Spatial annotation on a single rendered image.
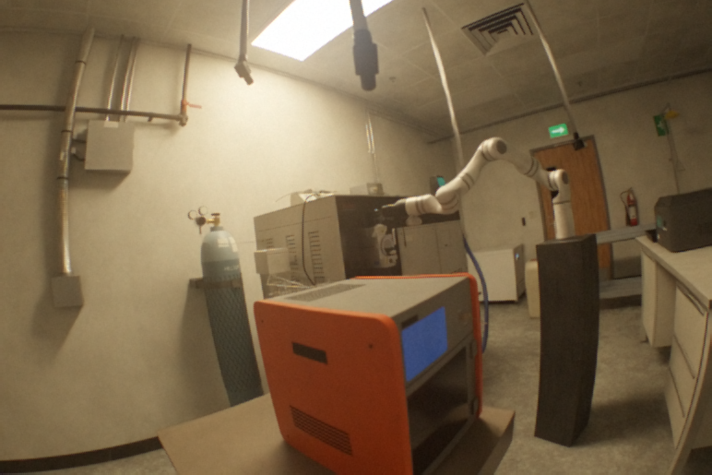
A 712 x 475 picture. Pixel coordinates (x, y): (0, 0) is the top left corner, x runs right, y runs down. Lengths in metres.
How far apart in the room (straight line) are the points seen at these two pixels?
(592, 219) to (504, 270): 1.56
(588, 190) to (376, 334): 4.53
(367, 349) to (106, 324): 1.74
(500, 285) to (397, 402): 4.02
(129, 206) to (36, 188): 0.64
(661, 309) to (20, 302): 3.85
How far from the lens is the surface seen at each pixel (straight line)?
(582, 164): 4.88
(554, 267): 1.50
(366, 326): 0.50
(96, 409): 2.22
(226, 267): 1.78
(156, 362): 2.13
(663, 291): 2.40
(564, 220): 1.53
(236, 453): 0.94
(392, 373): 0.50
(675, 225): 1.94
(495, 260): 4.42
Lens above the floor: 1.26
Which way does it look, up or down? 5 degrees up
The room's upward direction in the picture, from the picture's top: 7 degrees counter-clockwise
